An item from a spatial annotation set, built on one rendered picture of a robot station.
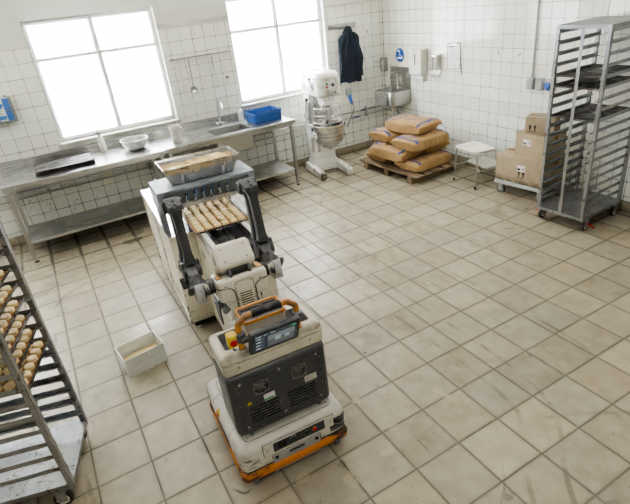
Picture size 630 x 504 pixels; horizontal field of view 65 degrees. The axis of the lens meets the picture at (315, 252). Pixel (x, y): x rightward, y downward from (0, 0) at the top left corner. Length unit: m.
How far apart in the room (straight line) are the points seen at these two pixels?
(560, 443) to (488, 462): 0.42
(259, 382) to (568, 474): 1.63
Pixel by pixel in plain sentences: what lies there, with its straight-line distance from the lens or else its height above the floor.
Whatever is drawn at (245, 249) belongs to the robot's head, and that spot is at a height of 1.12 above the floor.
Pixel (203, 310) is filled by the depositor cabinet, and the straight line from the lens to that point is 4.02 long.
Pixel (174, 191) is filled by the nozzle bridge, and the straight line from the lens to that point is 3.60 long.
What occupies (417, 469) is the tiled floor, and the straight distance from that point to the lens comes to 2.90.
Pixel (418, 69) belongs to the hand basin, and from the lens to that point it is 7.38.
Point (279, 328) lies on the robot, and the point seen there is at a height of 0.92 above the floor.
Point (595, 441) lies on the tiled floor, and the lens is 3.21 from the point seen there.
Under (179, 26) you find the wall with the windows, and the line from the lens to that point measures 6.74.
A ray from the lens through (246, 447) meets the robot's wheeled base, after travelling 2.73.
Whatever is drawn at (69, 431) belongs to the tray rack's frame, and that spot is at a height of 0.15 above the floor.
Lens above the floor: 2.28
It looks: 27 degrees down
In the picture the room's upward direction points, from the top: 7 degrees counter-clockwise
